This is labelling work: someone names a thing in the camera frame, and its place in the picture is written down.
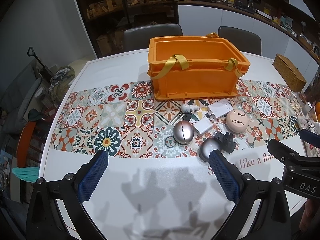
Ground black clip mount camera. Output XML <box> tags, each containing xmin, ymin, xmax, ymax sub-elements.
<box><xmin>214</xmin><ymin>131</ymin><xmax>236</xmax><ymax>153</ymax></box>

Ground small silver round gadget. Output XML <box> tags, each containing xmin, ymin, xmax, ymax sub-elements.
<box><xmin>199</xmin><ymin>138</ymin><xmax>221</xmax><ymax>163</ymax></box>

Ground pink round gadget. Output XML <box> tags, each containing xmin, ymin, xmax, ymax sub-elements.
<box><xmin>226</xmin><ymin>110</ymin><xmax>249</xmax><ymax>134</ymax></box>

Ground small white charger cube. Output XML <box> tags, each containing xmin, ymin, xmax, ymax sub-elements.
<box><xmin>193</xmin><ymin>117</ymin><xmax>213</xmax><ymax>135</ymax></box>

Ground silver egg-shaped speaker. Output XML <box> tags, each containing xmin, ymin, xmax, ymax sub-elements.
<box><xmin>173</xmin><ymin>120</ymin><xmax>194</xmax><ymax>145</ymax></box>

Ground large white adapter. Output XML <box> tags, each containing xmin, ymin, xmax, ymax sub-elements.
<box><xmin>208</xmin><ymin>99</ymin><xmax>233</xmax><ymax>119</ymax></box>

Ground white robot figurine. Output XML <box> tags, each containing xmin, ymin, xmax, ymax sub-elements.
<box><xmin>181</xmin><ymin>104</ymin><xmax>200</xmax><ymax>113</ymax></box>

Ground person right hand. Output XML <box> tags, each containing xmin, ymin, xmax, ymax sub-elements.
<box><xmin>299</xmin><ymin>199</ymin><xmax>319</xmax><ymax>232</ymax></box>

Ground white cup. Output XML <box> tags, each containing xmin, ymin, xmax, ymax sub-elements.
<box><xmin>302</xmin><ymin>102</ymin><xmax>312</xmax><ymax>115</ymax></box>

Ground orange fruits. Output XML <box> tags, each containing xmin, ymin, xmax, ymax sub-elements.
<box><xmin>312</xmin><ymin>102</ymin><xmax>320</xmax><ymax>122</ymax></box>

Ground woven wicker box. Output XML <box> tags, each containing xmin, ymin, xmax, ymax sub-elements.
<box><xmin>272</xmin><ymin>54</ymin><xmax>306</xmax><ymax>92</ymax></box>

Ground black key fob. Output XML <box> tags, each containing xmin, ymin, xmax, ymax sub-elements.
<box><xmin>183</xmin><ymin>113</ymin><xmax>199</xmax><ymax>122</ymax></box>

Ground patterned tile table runner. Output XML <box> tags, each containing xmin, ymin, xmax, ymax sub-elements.
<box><xmin>50</xmin><ymin>80</ymin><xmax>313</xmax><ymax>158</ymax></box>

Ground right grey chair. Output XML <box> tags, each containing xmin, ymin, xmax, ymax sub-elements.
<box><xmin>218</xmin><ymin>26</ymin><xmax>262</xmax><ymax>55</ymax></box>

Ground grey chair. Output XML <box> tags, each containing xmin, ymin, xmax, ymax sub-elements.
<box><xmin>123</xmin><ymin>23</ymin><xmax>183</xmax><ymax>51</ymax></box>
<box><xmin>218</xmin><ymin>26</ymin><xmax>262</xmax><ymax>55</ymax></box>

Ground orange plastic crate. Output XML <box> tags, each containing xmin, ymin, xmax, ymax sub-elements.
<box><xmin>148</xmin><ymin>33</ymin><xmax>250</xmax><ymax>101</ymax></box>

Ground left grey chair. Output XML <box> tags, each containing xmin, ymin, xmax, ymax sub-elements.
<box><xmin>123</xmin><ymin>23</ymin><xmax>183</xmax><ymax>51</ymax></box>

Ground dark wooden shelf unit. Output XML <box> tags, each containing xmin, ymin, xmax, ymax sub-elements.
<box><xmin>74</xmin><ymin>0</ymin><xmax>178</xmax><ymax>58</ymax></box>

